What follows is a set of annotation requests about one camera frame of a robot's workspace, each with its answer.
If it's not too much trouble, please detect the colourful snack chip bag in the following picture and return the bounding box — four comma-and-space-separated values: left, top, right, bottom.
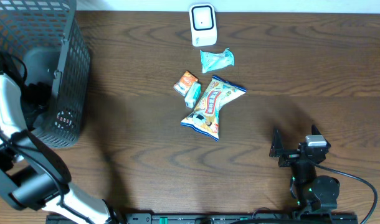
181, 75, 247, 141

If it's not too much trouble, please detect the light teal small box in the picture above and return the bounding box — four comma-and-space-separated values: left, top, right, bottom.
184, 82, 201, 108

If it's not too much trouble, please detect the teal snack packet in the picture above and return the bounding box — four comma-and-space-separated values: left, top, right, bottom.
200, 48, 235, 73

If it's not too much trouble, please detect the orange small snack box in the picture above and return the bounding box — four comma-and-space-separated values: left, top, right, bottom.
173, 71, 199, 96

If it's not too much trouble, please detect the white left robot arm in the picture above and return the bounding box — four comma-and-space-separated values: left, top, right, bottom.
0, 51, 126, 223

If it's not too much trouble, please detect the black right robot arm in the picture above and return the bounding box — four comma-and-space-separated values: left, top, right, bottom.
269, 125, 340, 218

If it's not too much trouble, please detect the white barcode scanner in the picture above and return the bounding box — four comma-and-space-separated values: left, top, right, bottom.
189, 3, 217, 47

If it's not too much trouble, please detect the grey plastic mesh basket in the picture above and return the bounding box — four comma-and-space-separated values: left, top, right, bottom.
0, 0, 90, 148

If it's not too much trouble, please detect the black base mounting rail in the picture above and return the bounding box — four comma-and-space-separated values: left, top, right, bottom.
46, 212, 359, 224

